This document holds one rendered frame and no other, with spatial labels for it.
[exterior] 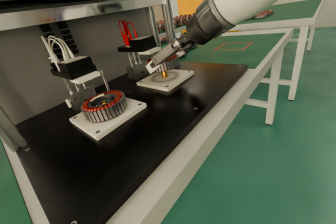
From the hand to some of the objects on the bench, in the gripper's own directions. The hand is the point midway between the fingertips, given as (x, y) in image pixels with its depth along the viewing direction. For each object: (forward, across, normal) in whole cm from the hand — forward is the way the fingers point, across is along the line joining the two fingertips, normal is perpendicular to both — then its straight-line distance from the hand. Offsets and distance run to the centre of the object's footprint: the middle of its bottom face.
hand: (163, 61), depth 57 cm
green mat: (+26, +52, +5) cm, 58 cm away
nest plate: (+4, -24, -6) cm, 25 cm away
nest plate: (+4, 0, -6) cm, 7 cm away
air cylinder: (+16, -24, +2) cm, 29 cm away
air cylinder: (+16, 0, +2) cm, 16 cm away
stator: (+3, -24, -5) cm, 25 cm away
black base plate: (+6, -12, -7) cm, 15 cm away
